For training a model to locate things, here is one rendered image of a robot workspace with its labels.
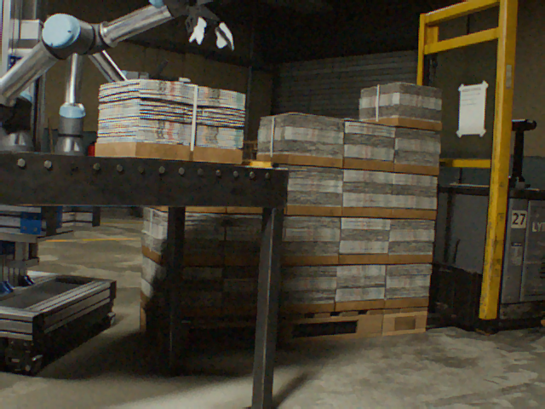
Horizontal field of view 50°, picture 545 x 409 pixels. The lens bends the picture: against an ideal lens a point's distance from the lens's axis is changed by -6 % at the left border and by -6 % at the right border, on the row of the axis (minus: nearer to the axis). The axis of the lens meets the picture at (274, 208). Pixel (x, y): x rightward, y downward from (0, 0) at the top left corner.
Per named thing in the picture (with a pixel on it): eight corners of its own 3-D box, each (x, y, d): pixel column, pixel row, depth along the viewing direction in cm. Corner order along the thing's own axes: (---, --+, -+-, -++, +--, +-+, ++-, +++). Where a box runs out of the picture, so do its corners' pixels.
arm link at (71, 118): (57, 133, 267) (59, 103, 266) (58, 135, 279) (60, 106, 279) (83, 135, 271) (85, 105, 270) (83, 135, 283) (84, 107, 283)
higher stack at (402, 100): (342, 319, 341) (358, 88, 334) (387, 316, 353) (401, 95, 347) (381, 336, 306) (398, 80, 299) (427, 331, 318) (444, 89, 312)
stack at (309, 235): (137, 328, 293) (144, 157, 288) (344, 319, 341) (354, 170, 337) (156, 350, 257) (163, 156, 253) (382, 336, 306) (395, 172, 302)
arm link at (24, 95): (37, 127, 229) (40, 92, 228) (13, 123, 216) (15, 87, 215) (15, 126, 233) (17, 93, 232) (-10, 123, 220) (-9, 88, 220)
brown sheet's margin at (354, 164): (306, 166, 324) (307, 158, 323) (352, 169, 336) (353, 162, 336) (345, 167, 290) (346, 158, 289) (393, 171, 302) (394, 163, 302)
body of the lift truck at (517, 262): (421, 308, 383) (431, 182, 379) (483, 303, 406) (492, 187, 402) (498, 333, 320) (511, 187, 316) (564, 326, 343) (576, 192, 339)
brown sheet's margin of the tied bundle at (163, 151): (137, 158, 200) (138, 146, 200) (182, 160, 178) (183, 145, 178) (94, 156, 190) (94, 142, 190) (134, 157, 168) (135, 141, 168)
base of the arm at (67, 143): (47, 154, 268) (48, 132, 268) (61, 155, 283) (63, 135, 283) (77, 156, 267) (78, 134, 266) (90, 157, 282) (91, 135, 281)
